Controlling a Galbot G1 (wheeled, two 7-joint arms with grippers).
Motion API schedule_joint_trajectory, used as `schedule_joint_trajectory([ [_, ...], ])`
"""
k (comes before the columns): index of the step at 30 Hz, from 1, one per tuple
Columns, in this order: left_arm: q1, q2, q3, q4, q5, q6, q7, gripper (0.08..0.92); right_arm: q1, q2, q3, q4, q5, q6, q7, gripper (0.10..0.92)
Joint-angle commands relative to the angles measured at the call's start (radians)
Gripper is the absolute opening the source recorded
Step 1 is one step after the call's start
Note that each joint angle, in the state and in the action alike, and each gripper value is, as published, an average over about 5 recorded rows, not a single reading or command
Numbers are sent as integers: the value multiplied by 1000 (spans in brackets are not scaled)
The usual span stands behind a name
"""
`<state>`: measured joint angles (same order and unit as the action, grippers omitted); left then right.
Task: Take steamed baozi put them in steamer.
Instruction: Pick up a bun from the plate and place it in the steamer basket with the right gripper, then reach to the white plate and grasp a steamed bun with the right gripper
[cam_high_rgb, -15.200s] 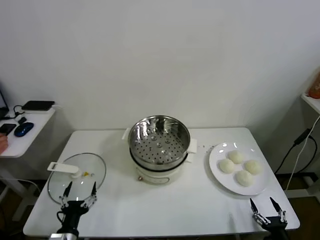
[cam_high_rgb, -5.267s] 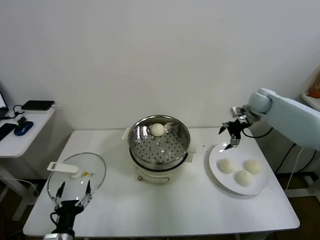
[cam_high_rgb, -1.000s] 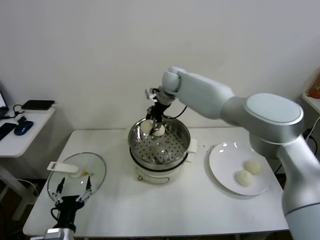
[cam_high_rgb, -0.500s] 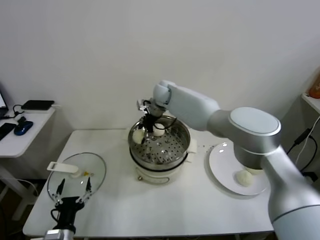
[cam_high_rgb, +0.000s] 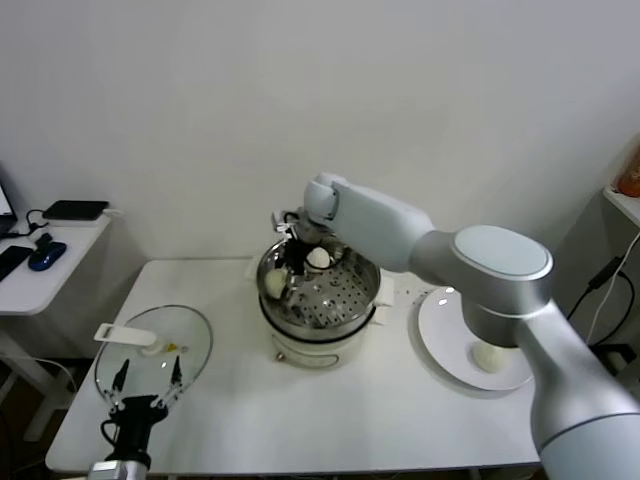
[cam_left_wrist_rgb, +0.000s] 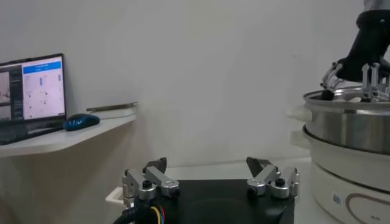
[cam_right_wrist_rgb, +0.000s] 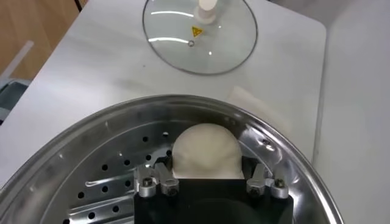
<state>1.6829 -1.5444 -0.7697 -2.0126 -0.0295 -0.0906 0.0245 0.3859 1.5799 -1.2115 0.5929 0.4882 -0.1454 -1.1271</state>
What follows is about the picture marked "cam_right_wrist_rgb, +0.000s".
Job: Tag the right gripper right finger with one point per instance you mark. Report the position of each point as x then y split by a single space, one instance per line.
265 182

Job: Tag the white steamed baozi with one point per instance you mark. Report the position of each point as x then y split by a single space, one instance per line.
207 152

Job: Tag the perforated steel steamer basket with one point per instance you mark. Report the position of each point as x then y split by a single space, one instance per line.
91 146

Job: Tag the grey robot body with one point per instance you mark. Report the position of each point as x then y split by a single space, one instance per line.
12 97

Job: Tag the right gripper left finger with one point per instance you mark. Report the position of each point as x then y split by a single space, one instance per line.
158 179

